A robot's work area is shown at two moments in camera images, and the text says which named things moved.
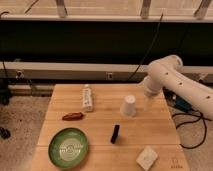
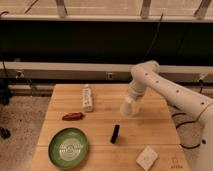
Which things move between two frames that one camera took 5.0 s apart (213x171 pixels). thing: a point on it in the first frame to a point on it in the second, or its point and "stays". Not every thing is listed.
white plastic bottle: [87, 95] stays
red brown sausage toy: [73, 116] stays
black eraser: [115, 133] stays
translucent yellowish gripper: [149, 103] to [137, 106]
